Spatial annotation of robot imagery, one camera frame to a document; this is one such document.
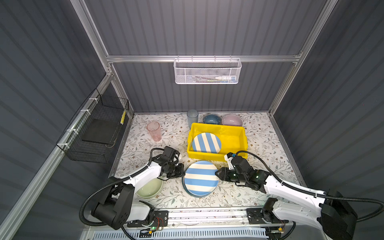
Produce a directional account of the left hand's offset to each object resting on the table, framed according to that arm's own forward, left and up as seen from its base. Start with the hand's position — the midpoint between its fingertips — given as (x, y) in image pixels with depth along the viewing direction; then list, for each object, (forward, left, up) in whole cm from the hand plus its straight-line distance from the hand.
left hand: (185, 173), depth 86 cm
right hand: (-4, -18, +5) cm, 19 cm away
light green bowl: (-7, +19, -2) cm, 20 cm away
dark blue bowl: (+41, -21, +2) cm, 46 cm away
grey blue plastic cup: (+39, -6, +7) cm, 40 cm away
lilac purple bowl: (+41, -37, +1) cm, 55 cm away
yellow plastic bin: (+24, -35, -2) cm, 42 cm away
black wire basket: (+10, +43, +26) cm, 51 cm away
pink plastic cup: (+27, +19, +10) cm, 35 cm away
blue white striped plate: (+22, -15, -2) cm, 27 cm away
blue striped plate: (-4, -9, 0) cm, 10 cm away
